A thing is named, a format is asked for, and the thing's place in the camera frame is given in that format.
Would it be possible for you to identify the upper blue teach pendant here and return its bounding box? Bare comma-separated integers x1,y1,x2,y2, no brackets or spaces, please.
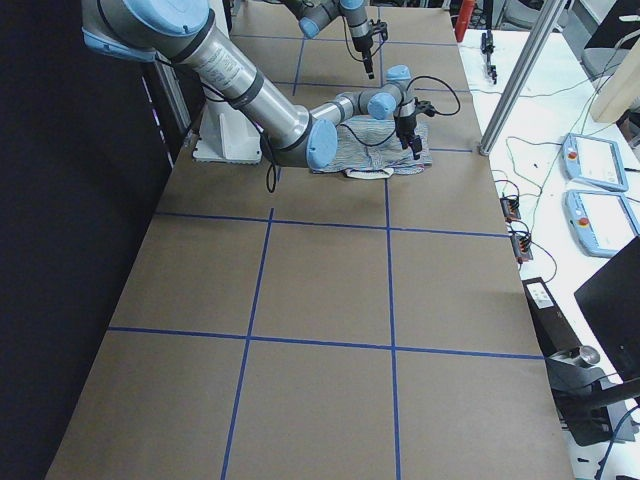
561,133,629,192

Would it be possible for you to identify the black monitor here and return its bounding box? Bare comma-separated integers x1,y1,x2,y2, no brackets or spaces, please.
574,238,640,380

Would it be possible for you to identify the black handheld gripper stick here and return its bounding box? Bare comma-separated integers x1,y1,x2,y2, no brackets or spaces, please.
481,28,498,85

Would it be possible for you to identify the black monitor stand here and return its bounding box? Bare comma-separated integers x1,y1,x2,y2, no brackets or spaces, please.
545,357,639,447

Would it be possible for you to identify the silver metal cylinder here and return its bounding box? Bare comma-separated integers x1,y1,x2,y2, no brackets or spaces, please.
577,345,601,368

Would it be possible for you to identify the blue teach pendant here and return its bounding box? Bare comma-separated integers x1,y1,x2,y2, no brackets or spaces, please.
561,133,629,192
563,190,639,258

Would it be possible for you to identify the small circuit board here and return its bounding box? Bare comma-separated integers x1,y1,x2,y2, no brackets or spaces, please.
500,196,521,223
510,232,533,265

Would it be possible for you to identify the black box with label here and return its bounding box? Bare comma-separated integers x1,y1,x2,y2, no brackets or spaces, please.
522,277,581,357

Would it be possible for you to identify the lower blue teach pendant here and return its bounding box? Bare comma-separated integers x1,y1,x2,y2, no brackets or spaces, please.
563,190,639,258

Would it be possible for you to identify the aluminium frame post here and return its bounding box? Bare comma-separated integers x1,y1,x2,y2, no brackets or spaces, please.
478,0,566,156

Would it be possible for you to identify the red cylinder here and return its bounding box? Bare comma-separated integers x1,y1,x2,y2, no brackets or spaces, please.
454,0,476,43

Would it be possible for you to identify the striped collared shirt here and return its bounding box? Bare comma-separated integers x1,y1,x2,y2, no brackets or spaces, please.
312,116,433,179

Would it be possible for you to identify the upper small circuit board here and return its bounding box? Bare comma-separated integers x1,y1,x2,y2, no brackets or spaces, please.
500,196,521,223

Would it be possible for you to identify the lower small circuit board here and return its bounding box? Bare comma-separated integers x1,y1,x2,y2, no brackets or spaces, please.
510,232,533,265

